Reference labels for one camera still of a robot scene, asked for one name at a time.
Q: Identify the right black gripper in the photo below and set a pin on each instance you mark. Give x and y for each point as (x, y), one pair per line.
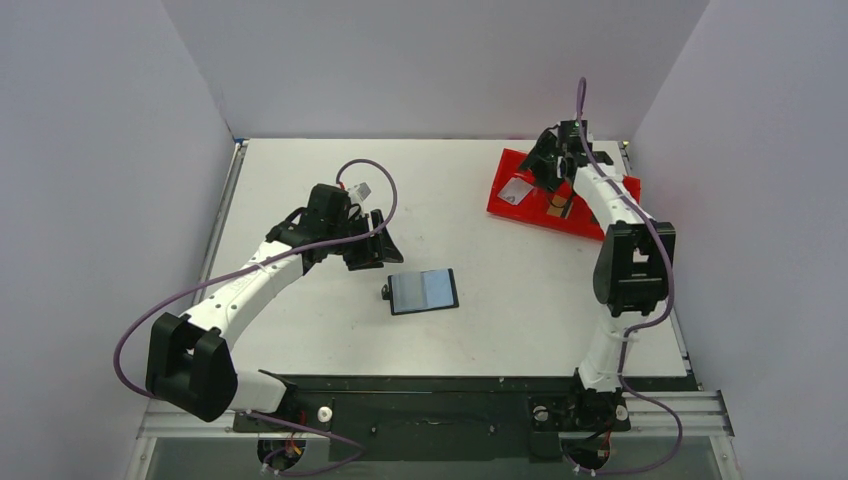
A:
(546, 163)

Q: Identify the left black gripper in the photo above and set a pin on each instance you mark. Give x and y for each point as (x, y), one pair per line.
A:
(376, 251)

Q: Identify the black leather card holder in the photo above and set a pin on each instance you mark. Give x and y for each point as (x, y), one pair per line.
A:
(421, 291)

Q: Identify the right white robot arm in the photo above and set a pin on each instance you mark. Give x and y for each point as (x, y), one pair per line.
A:
(631, 275)

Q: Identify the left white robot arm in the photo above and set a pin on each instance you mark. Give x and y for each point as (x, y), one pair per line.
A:
(189, 359)

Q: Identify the red plastic divided tray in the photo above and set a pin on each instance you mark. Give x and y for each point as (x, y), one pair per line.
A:
(589, 219)

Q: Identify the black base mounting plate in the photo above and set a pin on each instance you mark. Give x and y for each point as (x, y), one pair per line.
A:
(420, 418)

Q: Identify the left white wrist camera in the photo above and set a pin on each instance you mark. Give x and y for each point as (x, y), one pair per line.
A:
(358, 193)

